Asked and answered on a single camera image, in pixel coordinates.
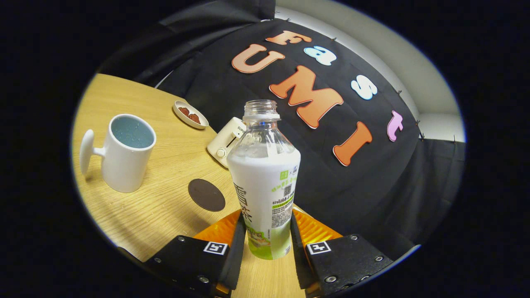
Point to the black backdrop cloth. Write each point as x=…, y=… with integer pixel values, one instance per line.
x=372, y=186

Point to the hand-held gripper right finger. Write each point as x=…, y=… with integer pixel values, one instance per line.
x=299, y=265

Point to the white ceramic cup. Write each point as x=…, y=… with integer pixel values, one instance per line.
x=124, y=165

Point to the dark brown round coaster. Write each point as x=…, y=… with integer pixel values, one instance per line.
x=206, y=194

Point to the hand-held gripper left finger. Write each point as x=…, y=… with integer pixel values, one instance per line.
x=237, y=260

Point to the clear juice bottle white label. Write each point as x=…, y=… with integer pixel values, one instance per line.
x=265, y=186

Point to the cream toaster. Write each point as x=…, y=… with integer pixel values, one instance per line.
x=223, y=140

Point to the wooden table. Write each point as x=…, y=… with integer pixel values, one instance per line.
x=157, y=223

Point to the oval dish with red snacks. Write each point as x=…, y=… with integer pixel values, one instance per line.
x=189, y=116

